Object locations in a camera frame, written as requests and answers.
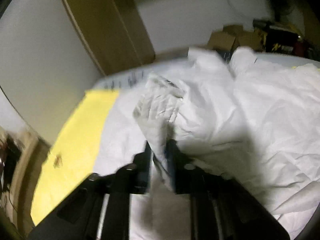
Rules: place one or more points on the white puffy down jacket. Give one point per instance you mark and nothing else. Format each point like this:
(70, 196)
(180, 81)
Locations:
(251, 118)

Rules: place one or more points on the brown cardboard box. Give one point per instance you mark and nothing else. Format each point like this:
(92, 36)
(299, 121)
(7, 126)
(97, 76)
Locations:
(233, 36)

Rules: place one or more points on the white mattress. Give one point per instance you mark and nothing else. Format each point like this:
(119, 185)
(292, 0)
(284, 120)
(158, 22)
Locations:
(129, 78)

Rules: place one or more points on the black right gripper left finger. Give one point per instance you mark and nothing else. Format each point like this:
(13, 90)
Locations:
(99, 208)

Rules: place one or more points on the yellow bed sheet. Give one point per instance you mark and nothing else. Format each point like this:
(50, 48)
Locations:
(71, 158)

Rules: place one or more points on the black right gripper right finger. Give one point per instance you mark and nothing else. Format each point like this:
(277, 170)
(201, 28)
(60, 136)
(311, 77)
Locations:
(220, 207)

